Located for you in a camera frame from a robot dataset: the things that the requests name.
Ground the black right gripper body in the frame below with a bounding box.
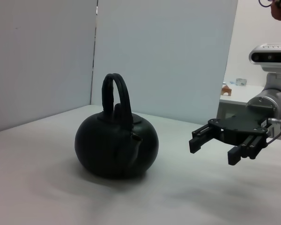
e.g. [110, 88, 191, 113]
[207, 106, 276, 146]

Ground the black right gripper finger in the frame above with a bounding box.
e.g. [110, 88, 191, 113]
[188, 123, 224, 154]
[227, 135, 267, 166]

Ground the black cast iron teapot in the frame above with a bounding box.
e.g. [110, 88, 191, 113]
[74, 72, 159, 180]

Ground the white background table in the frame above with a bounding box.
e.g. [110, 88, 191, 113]
[219, 83, 267, 119]

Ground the small wooden house model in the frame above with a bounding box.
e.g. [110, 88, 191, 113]
[221, 84, 232, 96]

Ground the right gripper cable metal plug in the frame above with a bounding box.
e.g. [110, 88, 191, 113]
[264, 118, 281, 147]

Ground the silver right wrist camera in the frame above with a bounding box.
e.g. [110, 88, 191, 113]
[249, 42, 281, 72]

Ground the thin blue cable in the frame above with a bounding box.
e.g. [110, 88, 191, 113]
[258, 0, 276, 8]

